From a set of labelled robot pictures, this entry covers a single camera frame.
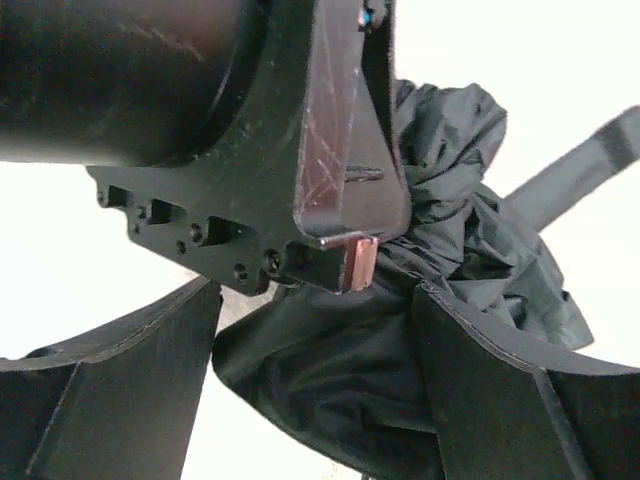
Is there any black folding umbrella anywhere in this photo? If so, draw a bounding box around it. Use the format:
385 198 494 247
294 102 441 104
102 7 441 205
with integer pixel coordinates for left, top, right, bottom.
212 80 639 479

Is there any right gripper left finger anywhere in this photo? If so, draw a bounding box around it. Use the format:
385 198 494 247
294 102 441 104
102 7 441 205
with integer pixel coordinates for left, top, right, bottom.
1 278 221 479

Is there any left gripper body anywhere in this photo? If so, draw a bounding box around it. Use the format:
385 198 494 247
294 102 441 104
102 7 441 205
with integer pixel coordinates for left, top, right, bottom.
84 0 381 296

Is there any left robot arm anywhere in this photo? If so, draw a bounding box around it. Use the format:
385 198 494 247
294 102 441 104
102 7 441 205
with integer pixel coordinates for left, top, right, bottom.
1 1 411 295

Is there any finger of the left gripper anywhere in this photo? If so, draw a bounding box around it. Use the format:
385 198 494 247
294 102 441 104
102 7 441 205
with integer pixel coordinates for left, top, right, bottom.
292 0 414 251

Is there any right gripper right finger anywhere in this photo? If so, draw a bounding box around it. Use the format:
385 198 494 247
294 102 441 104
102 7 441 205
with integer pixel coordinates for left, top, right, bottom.
412 285 639 479

